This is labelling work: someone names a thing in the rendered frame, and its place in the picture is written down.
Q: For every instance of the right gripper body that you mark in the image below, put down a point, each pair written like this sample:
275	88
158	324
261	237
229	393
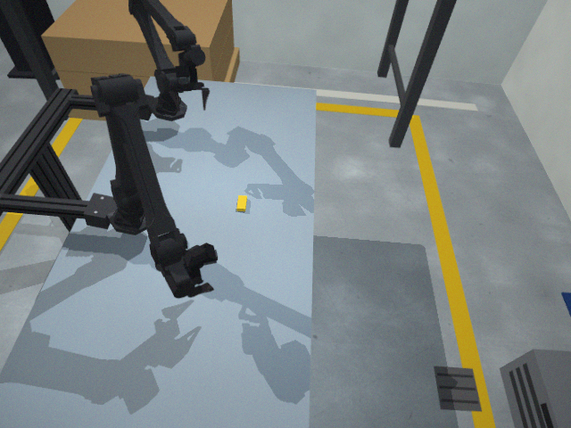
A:
197	280

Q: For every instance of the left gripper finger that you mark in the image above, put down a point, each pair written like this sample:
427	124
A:
173	95
204	96

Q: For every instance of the yellow rectangular block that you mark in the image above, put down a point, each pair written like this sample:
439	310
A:
241	204

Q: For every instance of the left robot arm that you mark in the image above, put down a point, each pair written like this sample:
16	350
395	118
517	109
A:
178	35

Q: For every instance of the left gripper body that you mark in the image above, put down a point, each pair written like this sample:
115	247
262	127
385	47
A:
189	87

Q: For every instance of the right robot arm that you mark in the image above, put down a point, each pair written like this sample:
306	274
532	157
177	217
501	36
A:
143	197

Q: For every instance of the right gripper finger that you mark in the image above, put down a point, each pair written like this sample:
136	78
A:
207	286

